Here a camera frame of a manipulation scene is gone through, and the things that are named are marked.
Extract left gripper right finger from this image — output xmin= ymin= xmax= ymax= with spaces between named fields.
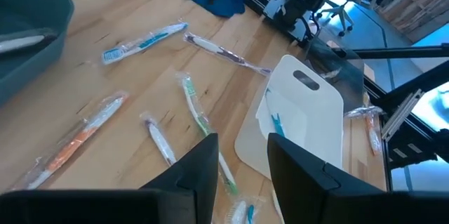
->
xmin=267 ymin=132 xmax=384 ymax=224

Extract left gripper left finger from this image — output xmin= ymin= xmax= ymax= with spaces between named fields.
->
xmin=140 ymin=132 xmax=220 ymax=224

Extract blue toothbrush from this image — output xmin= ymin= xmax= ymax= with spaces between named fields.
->
xmin=263 ymin=88 xmax=288 ymax=138
xmin=100 ymin=21 xmax=189 ymax=66
xmin=223 ymin=197 xmax=257 ymax=224

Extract purple toothbrush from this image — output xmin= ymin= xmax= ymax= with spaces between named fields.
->
xmin=139 ymin=112 xmax=179 ymax=168
xmin=182 ymin=30 xmax=274 ymax=77

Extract green toothbrush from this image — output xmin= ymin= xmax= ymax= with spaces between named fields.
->
xmin=175 ymin=72 xmax=240 ymax=196

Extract orange toothbrush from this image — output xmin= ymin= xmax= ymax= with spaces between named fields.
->
xmin=11 ymin=90 xmax=130 ymax=192
xmin=344 ymin=105 xmax=384 ymax=157

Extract white plastic bin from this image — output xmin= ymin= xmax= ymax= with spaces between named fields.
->
xmin=233 ymin=53 xmax=345 ymax=180

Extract smoky transparent plastic bin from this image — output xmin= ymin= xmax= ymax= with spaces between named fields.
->
xmin=304 ymin=35 xmax=366 ymax=113

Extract grey office chair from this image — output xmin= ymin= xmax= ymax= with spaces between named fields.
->
xmin=314 ymin=0 xmax=356 ymax=39

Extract stacked wooden pallets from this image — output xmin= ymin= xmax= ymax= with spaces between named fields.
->
xmin=373 ymin=0 xmax=449 ymax=44

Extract teal plastic bin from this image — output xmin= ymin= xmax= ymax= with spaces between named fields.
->
xmin=0 ymin=0 xmax=75 ymax=108

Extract silver aluminium bracket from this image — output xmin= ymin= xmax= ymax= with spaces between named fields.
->
xmin=380 ymin=88 xmax=424 ymax=143

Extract black aluminium table frame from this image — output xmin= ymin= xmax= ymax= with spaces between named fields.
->
xmin=231 ymin=0 xmax=449 ymax=190

